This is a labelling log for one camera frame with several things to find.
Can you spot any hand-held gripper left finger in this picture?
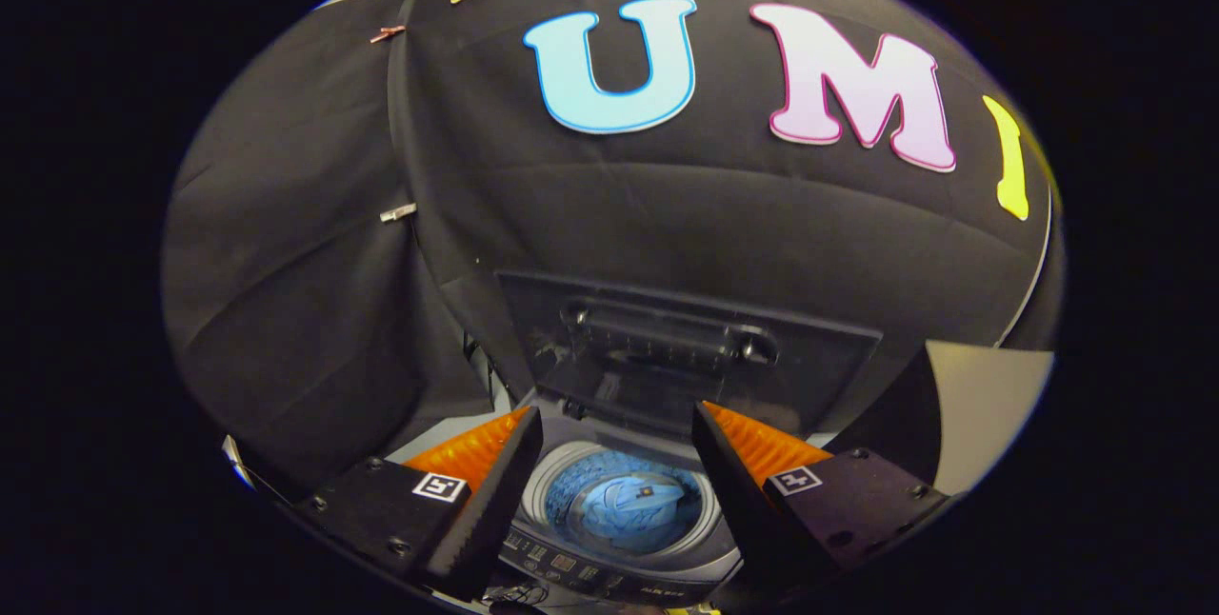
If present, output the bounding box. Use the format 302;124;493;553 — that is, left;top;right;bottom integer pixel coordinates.
289;406;545;603

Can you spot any light blue button shirt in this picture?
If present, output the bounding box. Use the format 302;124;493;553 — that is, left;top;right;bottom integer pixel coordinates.
554;472;689;554

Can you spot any white backdrop frame pole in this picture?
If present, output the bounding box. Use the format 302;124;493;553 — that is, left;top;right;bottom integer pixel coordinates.
993;187;1056;349

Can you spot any black backdrop cloth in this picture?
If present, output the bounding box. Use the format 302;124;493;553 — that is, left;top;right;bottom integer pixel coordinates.
160;0;1063;502

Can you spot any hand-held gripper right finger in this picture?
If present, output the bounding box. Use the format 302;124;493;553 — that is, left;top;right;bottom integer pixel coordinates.
691;400;950;608

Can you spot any dark transparent washing machine lid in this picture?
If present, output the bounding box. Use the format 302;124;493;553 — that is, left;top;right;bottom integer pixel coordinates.
495;268;884;440

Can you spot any grey cabinet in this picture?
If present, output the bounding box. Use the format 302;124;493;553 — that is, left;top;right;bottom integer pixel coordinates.
924;339;1055;497

